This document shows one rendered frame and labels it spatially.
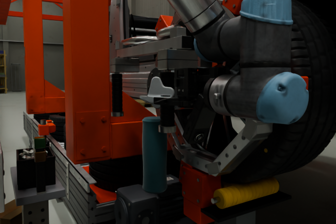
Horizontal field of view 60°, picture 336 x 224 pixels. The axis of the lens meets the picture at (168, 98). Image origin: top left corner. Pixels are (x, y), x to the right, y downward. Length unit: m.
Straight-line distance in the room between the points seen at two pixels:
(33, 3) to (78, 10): 1.98
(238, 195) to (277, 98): 0.58
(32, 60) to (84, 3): 1.93
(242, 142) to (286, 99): 0.41
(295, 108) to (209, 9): 0.23
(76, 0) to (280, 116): 1.02
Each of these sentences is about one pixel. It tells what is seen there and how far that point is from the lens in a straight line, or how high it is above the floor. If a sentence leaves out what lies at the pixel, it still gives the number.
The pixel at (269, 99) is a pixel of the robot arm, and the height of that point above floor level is 0.85.
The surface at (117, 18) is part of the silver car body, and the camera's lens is 2.31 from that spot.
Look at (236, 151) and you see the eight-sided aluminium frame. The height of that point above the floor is 0.68.
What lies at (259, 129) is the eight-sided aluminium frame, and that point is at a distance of 0.78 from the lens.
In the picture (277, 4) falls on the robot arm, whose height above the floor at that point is 0.98.
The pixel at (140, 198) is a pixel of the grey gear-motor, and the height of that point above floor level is 0.40.
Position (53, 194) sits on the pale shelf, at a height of 0.44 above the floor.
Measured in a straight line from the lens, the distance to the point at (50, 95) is 3.20.
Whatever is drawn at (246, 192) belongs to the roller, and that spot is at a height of 0.52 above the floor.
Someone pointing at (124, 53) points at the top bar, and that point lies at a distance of 1.00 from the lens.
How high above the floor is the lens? 0.88
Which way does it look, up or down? 4 degrees down
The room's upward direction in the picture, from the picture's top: straight up
